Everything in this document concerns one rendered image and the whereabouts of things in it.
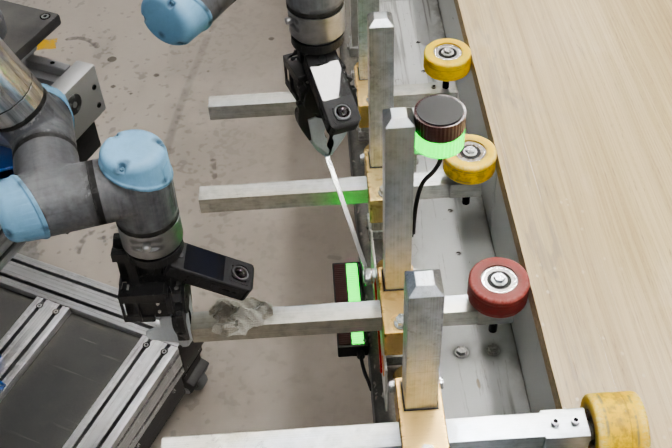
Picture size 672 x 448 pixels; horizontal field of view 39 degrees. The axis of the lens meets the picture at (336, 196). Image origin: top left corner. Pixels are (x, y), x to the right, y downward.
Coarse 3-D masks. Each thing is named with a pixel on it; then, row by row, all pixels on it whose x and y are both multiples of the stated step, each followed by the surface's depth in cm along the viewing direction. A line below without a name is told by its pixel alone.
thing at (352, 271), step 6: (348, 264) 153; (354, 264) 153; (348, 270) 152; (354, 270) 152; (348, 276) 151; (354, 276) 151; (348, 282) 150; (354, 282) 150; (348, 288) 149; (354, 288) 149; (348, 294) 148; (354, 294) 148; (354, 300) 148; (354, 336) 143; (360, 336) 143; (354, 342) 142; (360, 342) 142
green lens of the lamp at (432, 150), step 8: (416, 136) 109; (464, 136) 109; (416, 144) 109; (424, 144) 108; (432, 144) 107; (440, 144) 107; (448, 144) 107; (456, 144) 108; (424, 152) 109; (432, 152) 108; (440, 152) 108; (448, 152) 108; (456, 152) 109
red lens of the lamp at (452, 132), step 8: (448, 96) 109; (416, 104) 108; (464, 112) 107; (416, 120) 107; (464, 120) 107; (416, 128) 108; (424, 128) 106; (432, 128) 106; (440, 128) 105; (448, 128) 106; (456, 128) 106; (464, 128) 108; (424, 136) 107; (432, 136) 107; (440, 136) 106; (448, 136) 106; (456, 136) 107
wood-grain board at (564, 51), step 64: (512, 0) 170; (576, 0) 169; (640, 0) 168; (512, 64) 156; (576, 64) 156; (640, 64) 155; (512, 128) 145; (576, 128) 144; (640, 128) 144; (512, 192) 135; (576, 192) 135; (640, 192) 134; (576, 256) 126; (640, 256) 126; (576, 320) 119; (640, 320) 118; (576, 384) 112; (640, 384) 112
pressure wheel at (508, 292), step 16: (480, 272) 124; (496, 272) 124; (512, 272) 124; (480, 288) 122; (496, 288) 122; (512, 288) 122; (528, 288) 122; (480, 304) 122; (496, 304) 121; (512, 304) 121
